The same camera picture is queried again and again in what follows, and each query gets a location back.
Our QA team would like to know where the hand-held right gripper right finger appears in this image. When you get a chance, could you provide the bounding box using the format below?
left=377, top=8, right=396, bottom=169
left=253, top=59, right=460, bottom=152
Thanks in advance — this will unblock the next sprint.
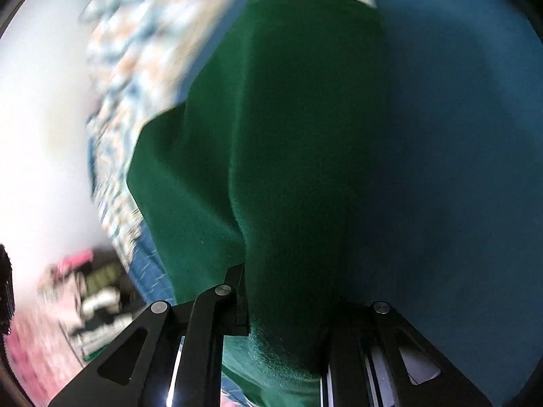
left=321, top=300, right=495, bottom=407

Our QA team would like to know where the blue plaid bed sheet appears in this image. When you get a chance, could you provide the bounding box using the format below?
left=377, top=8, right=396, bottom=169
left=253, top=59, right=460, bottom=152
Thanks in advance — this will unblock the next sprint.
left=80, top=0, right=272, bottom=306

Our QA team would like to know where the pile of clothes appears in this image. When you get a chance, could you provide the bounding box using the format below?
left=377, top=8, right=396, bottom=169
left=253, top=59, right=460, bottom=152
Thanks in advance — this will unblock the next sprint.
left=8, top=249, right=147, bottom=395

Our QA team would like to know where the green varsity jacket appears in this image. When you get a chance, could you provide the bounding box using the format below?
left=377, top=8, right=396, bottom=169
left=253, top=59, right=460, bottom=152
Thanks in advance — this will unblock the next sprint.
left=126, top=0, right=393, bottom=407

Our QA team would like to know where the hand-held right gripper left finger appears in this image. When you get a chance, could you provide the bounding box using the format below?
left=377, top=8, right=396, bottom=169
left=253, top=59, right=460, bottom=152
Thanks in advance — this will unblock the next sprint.
left=48, top=263, right=249, bottom=407

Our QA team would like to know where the light blue blanket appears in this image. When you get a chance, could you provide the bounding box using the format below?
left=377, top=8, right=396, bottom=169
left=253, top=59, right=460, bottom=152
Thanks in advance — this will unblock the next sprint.
left=360, top=0, right=543, bottom=403

